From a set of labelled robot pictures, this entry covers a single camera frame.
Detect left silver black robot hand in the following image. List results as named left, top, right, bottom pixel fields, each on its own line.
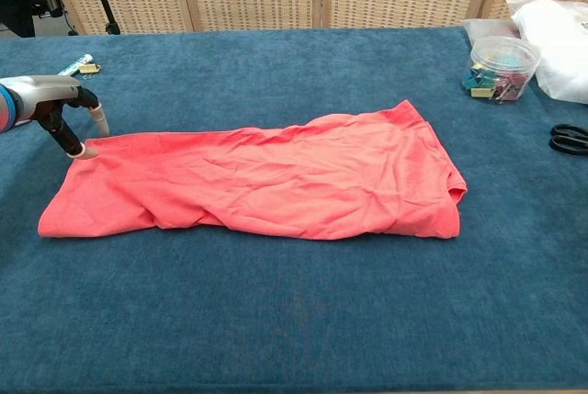
left=13, top=74, right=111, bottom=160

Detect coral red t-shirt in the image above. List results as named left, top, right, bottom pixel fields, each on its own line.
left=38, top=99, right=469, bottom=242

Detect white marker pen black cap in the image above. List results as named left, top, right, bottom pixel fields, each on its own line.
left=57, top=53, right=95, bottom=77

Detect blue carpet table mat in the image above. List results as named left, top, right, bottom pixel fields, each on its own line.
left=0, top=26, right=588, bottom=390

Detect frosted bag with red garment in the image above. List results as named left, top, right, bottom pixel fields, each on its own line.
left=461, top=17, right=525, bottom=46

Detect clear jar of binder clips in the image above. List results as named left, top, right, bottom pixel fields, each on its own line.
left=461, top=35, right=541, bottom=104

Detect white garment in plastic bag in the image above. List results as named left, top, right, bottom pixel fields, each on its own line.
left=504, top=0, right=588, bottom=105

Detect black-handled scissors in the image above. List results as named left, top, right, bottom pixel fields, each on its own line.
left=548, top=123, right=588, bottom=156

